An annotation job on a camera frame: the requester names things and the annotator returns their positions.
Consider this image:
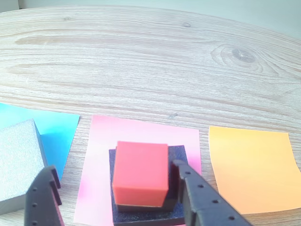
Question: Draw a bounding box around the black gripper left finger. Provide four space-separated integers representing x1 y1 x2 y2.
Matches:
24 165 65 226

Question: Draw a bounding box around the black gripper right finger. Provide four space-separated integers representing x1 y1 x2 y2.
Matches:
169 160 254 226

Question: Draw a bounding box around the large black block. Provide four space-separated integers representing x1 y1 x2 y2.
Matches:
0 118 49 215

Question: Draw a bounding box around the medium black block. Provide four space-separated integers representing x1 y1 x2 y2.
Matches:
108 145 189 226

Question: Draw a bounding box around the small red cube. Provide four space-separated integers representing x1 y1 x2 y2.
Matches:
112 141 169 208

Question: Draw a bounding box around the orange paper sheet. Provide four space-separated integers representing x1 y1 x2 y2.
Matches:
208 126 301 215

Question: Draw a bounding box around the blue paper sheet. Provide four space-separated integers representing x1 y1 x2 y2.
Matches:
0 103 81 182

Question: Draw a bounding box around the pink paper sheet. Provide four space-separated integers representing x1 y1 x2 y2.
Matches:
73 114 203 226

